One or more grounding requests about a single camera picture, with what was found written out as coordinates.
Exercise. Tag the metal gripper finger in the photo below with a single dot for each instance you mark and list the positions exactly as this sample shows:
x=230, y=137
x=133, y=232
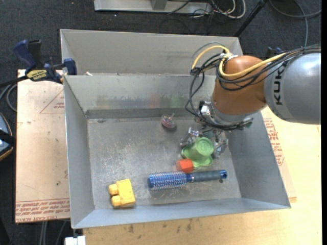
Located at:
x=189, y=136
x=220, y=145

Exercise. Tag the green plastic cup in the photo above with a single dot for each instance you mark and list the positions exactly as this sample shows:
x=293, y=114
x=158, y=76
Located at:
x=201, y=149

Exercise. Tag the orange-red small block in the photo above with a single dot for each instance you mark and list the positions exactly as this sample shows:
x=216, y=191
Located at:
x=184, y=165

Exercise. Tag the blue round hairbrush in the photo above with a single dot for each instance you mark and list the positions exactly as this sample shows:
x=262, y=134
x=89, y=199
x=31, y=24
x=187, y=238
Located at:
x=176, y=179

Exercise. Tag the grey metal bin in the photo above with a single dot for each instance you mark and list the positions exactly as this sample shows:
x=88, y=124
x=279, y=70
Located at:
x=132, y=149

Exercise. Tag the yellow toy building block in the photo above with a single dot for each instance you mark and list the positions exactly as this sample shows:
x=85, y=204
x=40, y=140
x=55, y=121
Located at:
x=123, y=193

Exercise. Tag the brown cardboard board red print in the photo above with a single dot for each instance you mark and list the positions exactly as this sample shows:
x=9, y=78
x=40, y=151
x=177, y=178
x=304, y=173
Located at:
x=41, y=149

